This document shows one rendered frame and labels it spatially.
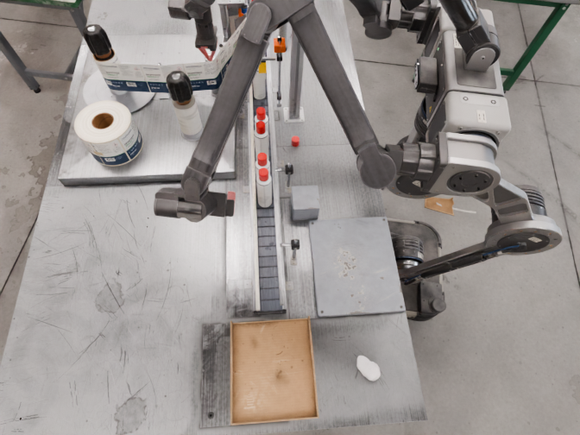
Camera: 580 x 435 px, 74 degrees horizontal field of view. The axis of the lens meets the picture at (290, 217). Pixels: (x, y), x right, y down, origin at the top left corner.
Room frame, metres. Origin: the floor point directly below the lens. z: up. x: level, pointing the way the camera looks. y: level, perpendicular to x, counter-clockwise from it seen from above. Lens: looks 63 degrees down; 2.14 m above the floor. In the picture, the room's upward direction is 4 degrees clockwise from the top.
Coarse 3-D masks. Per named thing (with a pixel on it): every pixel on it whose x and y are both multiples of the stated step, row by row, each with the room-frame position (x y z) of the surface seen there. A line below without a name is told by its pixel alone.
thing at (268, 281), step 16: (272, 176) 0.82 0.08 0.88; (256, 192) 0.74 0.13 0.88; (272, 192) 0.74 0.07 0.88; (256, 208) 0.67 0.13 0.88; (272, 208) 0.68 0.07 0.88; (272, 224) 0.61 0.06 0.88; (272, 240) 0.55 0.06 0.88; (272, 256) 0.48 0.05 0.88; (272, 272) 0.43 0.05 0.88; (272, 288) 0.37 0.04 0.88; (272, 304) 0.32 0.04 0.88
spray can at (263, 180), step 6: (264, 168) 0.71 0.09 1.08; (258, 174) 0.71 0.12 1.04; (264, 174) 0.69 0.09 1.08; (258, 180) 0.69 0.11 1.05; (264, 180) 0.68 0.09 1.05; (270, 180) 0.69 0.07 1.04; (258, 186) 0.68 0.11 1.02; (264, 186) 0.67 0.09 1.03; (270, 186) 0.69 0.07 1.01; (258, 192) 0.68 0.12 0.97; (264, 192) 0.67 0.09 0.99; (270, 192) 0.69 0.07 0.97; (258, 198) 0.69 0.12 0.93; (264, 198) 0.67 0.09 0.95; (270, 198) 0.69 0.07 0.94; (264, 204) 0.67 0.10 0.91; (270, 204) 0.69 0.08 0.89
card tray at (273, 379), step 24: (240, 336) 0.22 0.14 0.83; (264, 336) 0.22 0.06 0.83; (288, 336) 0.23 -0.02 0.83; (240, 360) 0.14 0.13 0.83; (264, 360) 0.15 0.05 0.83; (288, 360) 0.15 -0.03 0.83; (312, 360) 0.15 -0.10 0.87; (240, 384) 0.07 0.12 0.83; (264, 384) 0.08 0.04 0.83; (288, 384) 0.08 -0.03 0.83; (312, 384) 0.09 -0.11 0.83; (240, 408) 0.00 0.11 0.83; (264, 408) 0.01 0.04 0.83; (288, 408) 0.01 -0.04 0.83; (312, 408) 0.02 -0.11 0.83
